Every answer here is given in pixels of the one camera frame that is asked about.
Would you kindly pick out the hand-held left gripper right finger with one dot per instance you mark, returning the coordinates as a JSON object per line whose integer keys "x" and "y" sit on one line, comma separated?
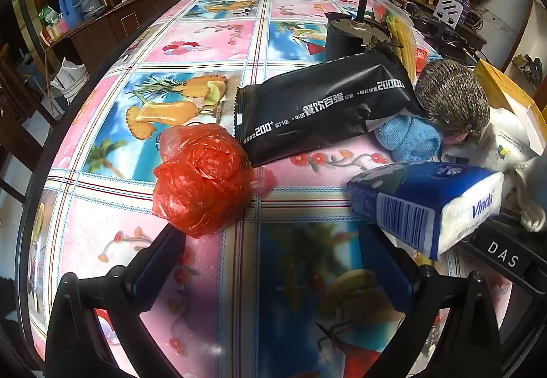
{"x": 384, "y": 267}

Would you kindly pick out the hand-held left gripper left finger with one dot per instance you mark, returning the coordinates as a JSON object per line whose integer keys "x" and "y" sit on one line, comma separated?
{"x": 154, "y": 263}

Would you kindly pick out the blue white tissue pack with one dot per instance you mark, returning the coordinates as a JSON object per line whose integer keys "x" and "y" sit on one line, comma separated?
{"x": 427, "y": 207}

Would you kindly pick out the red plastic bag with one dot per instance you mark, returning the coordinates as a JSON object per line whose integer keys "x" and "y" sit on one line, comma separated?
{"x": 201, "y": 181}

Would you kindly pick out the blue knitted cloth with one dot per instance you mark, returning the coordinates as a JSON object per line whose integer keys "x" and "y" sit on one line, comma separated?
{"x": 423, "y": 142}
{"x": 389, "y": 133}

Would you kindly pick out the grey brown knit hat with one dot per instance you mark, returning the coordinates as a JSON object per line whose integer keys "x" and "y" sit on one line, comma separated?
{"x": 453, "y": 100}

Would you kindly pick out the yellow cardboard box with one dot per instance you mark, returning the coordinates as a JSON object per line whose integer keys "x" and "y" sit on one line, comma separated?
{"x": 508, "y": 89}

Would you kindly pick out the black wet wipes packet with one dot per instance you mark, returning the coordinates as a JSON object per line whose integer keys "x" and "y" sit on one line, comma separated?
{"x": 324, "y": 104}

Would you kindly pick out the pack of coloured foam sheets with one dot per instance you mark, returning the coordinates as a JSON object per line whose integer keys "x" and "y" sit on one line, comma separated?
{"x": 404, "y": 36}

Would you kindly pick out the white plastic bag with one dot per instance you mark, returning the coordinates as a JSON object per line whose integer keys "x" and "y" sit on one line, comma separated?
{"x": 502, "y": 147}

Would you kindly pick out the white sack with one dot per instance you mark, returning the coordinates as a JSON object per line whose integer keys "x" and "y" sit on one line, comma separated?
{"x": 68, "y": 79}

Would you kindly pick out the black motor with metal shaft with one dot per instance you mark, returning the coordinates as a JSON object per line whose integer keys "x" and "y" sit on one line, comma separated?
{"x": 346, "y": 40}

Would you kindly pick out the printed tablecloth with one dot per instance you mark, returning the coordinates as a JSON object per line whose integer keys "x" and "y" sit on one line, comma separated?
{"x": 213, "y": 40}

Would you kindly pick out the purple bottles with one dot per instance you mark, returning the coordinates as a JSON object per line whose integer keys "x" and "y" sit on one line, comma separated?
{"x": 463, "y": 4}

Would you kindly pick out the green packets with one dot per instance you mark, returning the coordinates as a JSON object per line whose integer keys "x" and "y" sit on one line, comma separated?
{"x": 48, "y": 17}

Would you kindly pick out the blue thermos jug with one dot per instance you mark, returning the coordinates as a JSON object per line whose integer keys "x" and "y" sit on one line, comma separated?
{"x": 69, "y": 8}

